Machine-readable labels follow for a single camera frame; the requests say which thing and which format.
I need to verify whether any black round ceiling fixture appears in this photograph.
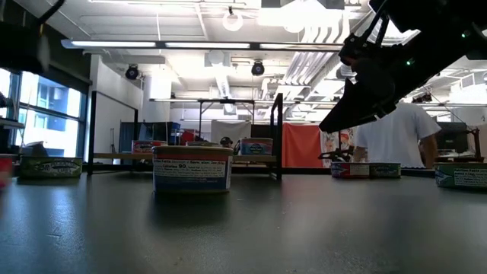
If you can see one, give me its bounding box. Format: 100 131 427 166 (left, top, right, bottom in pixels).
250 60 266 77
124 63 140 81

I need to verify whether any dark background monitor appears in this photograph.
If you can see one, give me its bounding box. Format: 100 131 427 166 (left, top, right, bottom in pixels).
435 121 472 153

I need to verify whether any blue partition panel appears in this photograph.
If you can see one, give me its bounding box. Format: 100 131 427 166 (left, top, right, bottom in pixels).
119 120 182 154

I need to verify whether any wooden shelf with black legs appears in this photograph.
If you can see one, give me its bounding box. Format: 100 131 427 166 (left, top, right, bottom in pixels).
86 90 285 181

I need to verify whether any white hanging cloth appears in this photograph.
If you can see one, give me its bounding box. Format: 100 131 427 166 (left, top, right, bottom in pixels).
210 120 253 145

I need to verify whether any white round ceiling fixture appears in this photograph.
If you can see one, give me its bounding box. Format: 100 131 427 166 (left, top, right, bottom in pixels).
222 11 244 33

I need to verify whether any colourful wall poster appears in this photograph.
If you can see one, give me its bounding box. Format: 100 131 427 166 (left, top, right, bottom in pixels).
321 127 357 153

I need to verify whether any red label can silver lid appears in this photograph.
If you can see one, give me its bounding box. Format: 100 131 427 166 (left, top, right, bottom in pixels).
329 161 371 180
131 139 168 155
0 153 13 190

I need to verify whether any large window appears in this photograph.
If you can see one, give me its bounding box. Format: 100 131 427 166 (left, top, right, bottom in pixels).
0 68 91 159

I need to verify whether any black aluminium rig frame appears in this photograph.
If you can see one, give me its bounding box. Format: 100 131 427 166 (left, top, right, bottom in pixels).
81 163 437 179

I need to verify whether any blue label seafood can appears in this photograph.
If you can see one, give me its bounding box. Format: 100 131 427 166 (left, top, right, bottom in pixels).
151 145 234 194
240 137 274 156

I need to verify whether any black metal background frame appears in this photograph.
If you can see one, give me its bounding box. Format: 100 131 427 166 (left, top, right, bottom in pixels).
149 97 256 134

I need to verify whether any long overhead light bar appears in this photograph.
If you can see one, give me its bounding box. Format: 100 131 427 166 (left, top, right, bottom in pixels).
60 39 345 53

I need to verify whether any green label can silver lid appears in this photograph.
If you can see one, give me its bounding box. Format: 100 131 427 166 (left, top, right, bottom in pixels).
185 140 221 148
368 162 402 179

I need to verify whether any black table mat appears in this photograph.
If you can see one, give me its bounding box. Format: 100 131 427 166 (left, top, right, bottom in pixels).
0 167 487 274

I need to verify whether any green label can gold lid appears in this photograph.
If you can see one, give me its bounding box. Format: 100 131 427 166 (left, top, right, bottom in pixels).
19 155 84 179
434 162 487 190

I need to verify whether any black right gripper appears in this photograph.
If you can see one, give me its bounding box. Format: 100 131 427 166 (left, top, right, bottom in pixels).
318 32 424 135

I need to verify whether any red metal stand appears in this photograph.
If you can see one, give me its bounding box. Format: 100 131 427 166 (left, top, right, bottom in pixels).
467 127 486 161

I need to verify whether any orange curtain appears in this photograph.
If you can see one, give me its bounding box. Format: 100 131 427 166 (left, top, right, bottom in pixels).
282 122 324 168

